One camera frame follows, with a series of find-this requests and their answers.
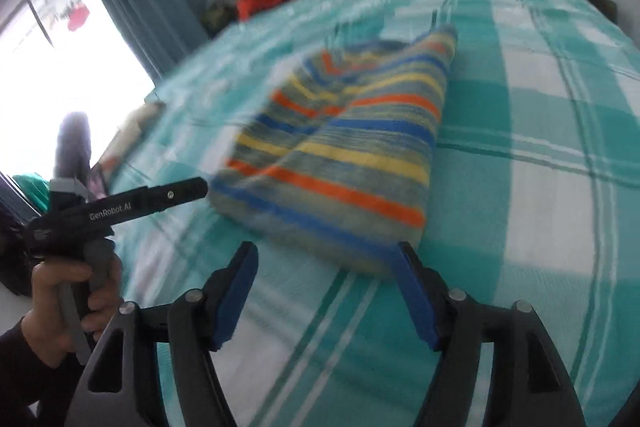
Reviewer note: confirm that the red hanging cloth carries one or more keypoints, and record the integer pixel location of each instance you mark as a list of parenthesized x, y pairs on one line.
[(78, 17)]

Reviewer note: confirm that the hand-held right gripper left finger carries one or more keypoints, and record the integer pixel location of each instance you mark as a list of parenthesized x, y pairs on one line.
[(235, 302)]

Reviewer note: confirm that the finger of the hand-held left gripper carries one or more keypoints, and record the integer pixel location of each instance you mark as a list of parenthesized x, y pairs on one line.
[(180, 193)]

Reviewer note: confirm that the dark wooden nightstand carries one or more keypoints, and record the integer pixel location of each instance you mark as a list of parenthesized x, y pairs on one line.
[(602, 2)]

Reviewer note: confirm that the person's left hand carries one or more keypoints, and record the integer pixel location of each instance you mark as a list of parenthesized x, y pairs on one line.
[(42, 302)]

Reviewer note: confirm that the person's left forearm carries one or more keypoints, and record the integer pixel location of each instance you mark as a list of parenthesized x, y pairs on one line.
[(30, 382)]

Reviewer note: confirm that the striped knit sweater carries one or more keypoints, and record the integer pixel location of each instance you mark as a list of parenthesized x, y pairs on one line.
[(345, 147)]

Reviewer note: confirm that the window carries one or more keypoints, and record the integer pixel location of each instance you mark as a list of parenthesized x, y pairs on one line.
[(50, 97)]

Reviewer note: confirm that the green yellow cloth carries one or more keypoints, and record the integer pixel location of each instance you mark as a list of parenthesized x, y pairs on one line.
[(217, 18)]

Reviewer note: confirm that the green checked blanket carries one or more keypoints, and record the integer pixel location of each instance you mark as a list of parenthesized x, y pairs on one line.
[(525, 207)]

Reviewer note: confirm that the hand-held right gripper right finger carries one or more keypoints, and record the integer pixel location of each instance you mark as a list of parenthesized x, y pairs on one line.
[(417, 297)]

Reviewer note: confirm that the patterned cushion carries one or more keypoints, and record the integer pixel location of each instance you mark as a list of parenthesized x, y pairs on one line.
[(130, 132)]

